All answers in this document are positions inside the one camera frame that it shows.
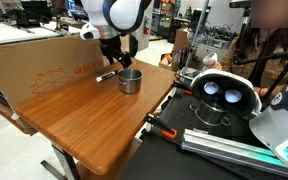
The aluminium rail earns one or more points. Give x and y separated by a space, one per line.
224 146

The low wooden side table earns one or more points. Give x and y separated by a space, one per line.
0 111

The black perforated breadboard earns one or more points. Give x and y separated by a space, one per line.
157 160

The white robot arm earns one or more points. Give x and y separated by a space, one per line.
120 13

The black clamp with orange grip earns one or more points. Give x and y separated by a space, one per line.
162 128

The white VR controller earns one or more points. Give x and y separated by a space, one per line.
210 58

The black marker with white label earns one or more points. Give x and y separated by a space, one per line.
106 76

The silver pot under headset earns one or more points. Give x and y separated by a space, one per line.
209 115

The brown cardboard box panel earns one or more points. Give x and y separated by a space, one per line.
40 66

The white VR headset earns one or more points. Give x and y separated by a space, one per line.
224 90

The metal pole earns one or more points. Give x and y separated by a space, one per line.
195 36

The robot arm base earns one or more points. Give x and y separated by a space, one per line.
280 126

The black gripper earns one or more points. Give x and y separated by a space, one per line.
110 45

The black camera stand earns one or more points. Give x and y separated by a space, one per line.
277 56

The red fire extinguisher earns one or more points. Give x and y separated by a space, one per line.
146 26

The person with long dark hair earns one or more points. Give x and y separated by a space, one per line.
250 56

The white background table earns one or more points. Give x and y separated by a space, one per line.
17 33

